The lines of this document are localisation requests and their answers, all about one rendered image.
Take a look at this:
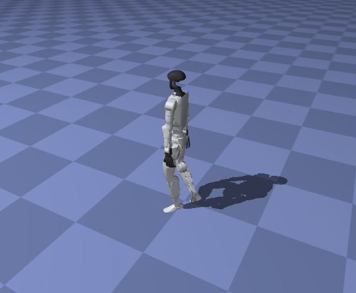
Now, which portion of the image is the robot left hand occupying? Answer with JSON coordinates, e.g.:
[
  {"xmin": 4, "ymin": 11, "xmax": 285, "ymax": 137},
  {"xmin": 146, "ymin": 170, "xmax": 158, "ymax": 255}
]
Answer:
[{"xmin": 163, "ymin": 148, "xmax": 176, "ymax": 168}]

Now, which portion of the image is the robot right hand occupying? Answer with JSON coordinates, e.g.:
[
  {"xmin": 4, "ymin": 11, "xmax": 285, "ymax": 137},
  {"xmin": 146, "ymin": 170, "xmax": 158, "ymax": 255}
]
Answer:
[{"xmin": 186, "ymin": 129, "xmax": 190, "ymax": 148}]

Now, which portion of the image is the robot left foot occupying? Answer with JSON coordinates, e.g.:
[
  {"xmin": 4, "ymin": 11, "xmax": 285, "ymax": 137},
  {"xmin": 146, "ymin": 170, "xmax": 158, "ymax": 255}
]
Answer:
[{"xmin": 163, "ymin": 203, "xmax": 183, "ymax": 212}]

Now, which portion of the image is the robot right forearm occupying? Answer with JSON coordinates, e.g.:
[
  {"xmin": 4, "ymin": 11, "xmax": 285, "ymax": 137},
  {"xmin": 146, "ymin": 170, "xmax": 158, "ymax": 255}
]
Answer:
[{"xmin": 182, "ymin": 116, "xmax": 189, "ymax": 133}]

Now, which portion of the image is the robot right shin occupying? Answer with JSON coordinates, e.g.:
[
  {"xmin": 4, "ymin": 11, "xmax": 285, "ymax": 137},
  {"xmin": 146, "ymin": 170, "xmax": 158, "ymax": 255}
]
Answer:
[{"xmin": 179, "ymin": 161, "xmax": 197, "ymax": 197}]

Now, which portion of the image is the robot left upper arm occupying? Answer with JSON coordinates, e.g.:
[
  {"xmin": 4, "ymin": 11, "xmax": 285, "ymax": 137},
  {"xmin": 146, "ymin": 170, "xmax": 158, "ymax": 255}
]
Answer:
[{"xmin": 165, "ymin": 99, "xmax": 177, "ymax": 132}]

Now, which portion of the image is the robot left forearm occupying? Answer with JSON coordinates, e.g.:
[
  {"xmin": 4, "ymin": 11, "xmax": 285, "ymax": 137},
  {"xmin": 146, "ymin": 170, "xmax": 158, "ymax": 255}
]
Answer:
[{"xmin": 162, "ymin": 125, "xmax": 172, "ymax": 154}]

